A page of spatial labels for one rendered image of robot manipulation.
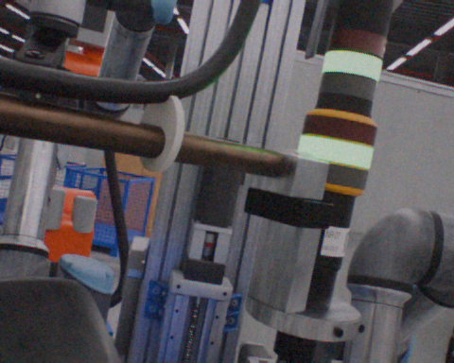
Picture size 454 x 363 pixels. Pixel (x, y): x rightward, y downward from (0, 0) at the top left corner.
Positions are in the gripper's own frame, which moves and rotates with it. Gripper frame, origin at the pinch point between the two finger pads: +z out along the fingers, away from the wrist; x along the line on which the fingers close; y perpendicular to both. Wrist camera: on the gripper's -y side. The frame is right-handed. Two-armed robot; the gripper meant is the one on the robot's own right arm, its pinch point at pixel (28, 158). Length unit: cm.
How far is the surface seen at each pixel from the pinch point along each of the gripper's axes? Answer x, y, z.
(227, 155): -17, -57, -6
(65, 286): -10.3, -40.3, 6.0
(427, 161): -140, 129, -19
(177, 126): -15, -59, -7
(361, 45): -25, -52, -14
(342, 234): -26, -52, -3
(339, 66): -24, -52, -12
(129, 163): -32, 762, 37
